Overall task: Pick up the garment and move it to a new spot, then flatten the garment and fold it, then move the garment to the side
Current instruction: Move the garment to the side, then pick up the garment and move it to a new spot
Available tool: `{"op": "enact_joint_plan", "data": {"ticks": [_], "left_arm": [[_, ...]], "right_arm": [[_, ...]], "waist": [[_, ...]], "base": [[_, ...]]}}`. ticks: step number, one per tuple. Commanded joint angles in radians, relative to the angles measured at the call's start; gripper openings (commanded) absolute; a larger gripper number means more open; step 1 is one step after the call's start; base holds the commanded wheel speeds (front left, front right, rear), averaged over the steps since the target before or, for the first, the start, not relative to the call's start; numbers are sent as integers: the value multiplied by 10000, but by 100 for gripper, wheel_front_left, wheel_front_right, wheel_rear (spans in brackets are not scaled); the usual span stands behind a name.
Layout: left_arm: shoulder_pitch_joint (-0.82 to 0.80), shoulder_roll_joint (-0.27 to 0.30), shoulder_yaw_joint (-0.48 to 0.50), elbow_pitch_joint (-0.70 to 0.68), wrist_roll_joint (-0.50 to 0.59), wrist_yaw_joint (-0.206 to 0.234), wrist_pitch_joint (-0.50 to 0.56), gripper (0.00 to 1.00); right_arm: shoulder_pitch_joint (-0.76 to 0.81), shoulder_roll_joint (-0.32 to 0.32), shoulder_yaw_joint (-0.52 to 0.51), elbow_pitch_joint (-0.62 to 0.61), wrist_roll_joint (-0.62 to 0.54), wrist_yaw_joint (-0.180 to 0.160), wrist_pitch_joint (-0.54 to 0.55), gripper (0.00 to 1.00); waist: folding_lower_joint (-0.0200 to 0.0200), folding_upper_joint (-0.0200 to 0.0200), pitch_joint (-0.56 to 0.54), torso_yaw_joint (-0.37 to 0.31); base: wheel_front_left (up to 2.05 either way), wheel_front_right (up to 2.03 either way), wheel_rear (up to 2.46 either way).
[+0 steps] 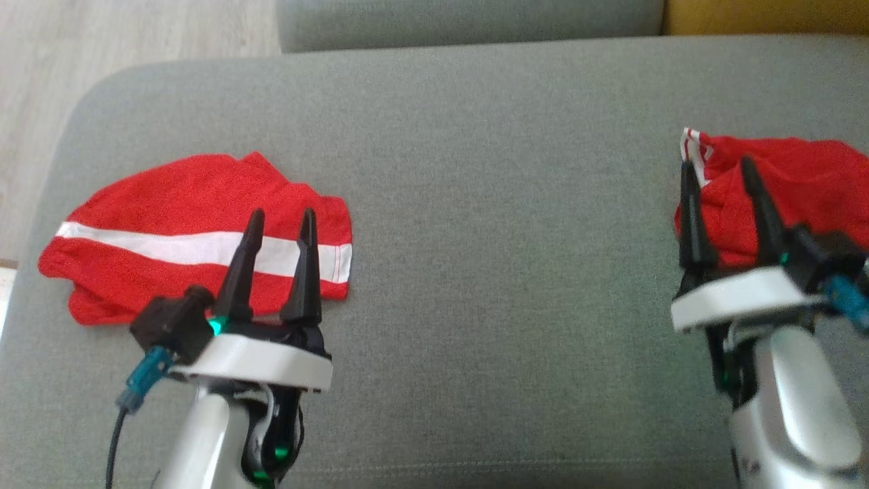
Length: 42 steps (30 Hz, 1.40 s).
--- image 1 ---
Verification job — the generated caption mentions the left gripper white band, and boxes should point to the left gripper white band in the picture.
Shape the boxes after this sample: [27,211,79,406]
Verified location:
[171,207,335,395]

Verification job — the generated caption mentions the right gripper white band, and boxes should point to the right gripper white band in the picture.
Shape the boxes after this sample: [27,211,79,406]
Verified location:
[669,155,828,335]

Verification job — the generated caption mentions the red jersey with white trim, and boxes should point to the red jersey with white trim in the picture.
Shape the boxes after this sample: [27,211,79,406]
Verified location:
[673,126,869,270]

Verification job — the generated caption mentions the red shorts with white stripe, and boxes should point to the red shorts with white stripe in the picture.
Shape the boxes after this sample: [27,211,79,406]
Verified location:
[37,151,354,327]

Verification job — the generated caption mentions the yellow cushion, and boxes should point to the yellow cushion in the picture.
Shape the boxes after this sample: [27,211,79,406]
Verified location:
[661,0,869,37]

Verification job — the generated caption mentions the grey sofa seat cushion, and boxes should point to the grey sofa seat cushion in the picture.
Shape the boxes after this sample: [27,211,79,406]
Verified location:
[0,34,869,489]

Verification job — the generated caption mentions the grey sofa back cushion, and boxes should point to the grey sofa back cushion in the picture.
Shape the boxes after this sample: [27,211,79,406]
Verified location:
[275,0,667,54]

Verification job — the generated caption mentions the right black cable teal plug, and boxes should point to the right black cable teal plug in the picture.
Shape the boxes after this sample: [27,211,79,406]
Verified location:
[820,274,869,335]

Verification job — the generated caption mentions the black cable teal plug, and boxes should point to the black cable teal plug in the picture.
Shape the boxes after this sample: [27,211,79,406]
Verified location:
[820,274,869,335]
[104,344,174,489]

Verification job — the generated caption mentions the left black cable teal plug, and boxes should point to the left black cable teal plug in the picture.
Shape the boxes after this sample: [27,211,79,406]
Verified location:
[104,344,174,489]

